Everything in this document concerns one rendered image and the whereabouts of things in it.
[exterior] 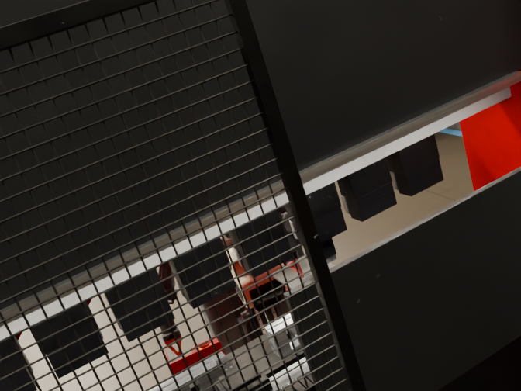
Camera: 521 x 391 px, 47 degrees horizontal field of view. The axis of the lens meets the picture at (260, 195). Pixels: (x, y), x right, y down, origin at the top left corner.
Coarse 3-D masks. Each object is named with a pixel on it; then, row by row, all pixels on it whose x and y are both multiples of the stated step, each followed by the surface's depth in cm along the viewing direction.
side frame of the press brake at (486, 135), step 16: (512, 96) 207; (480, 112) 224; (496, 112) 217; (512, 112) 210; (464, 128) 235; (480, 128) 228; (496, 128) 220; (512, 128) 213; (464, 144) 239; (480, 144) 231; (496, 144) 224; (512, 144) 216; (480, 160) 235; (496, 160) 227; (512, 160) 219; (480, 176) 239; (496, 176) 231
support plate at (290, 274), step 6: (300, 258) 220; (300, 264) 216; (306, 264) 215; (330, 264) 209; (288, 270) 215; (306, 270) 210; (276, 276) 213; (282, 276) 212; (288, 276) 210; (294, 276) 209; (282, 282) 208; (294, 282) 205; (300, 282) 203
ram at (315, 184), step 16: (496, 96) 204; (464, 112) 200; (432, 128) 195; (400, 144) 191; (368, 160) 187; (320, 176) 181; (336, 176) 183; (256, 208) 174; (272, 208) 176; (224, 224) 170; (240, 224) 173; (192, 240) 167; (160, 256) 164; (64, 304) 156; (16, 320) 151; (32, 320) 153; (0, 336) 150
